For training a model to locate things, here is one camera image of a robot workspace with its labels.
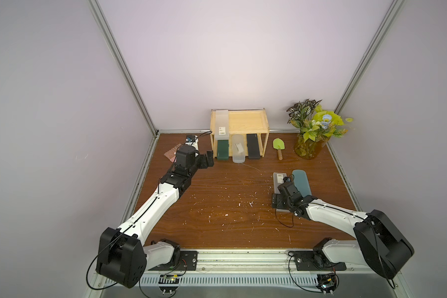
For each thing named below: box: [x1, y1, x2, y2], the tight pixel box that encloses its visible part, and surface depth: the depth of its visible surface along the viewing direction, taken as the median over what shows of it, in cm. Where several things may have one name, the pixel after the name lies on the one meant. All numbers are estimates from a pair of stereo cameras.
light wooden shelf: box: [209, 108, 271, 159], surface depth 100 cm
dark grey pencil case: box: [246, 133, 261, 160], surface depth 109 cm
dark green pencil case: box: [217, 139, 230, 161], surface depth 110 cm
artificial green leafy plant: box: [286, 99, 349, 143], surface depth 96 cm
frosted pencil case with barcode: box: [214, 109, 230, 141], surface depth 97 cm
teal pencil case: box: [291, 169, 312, 199], surface depth 99 cm
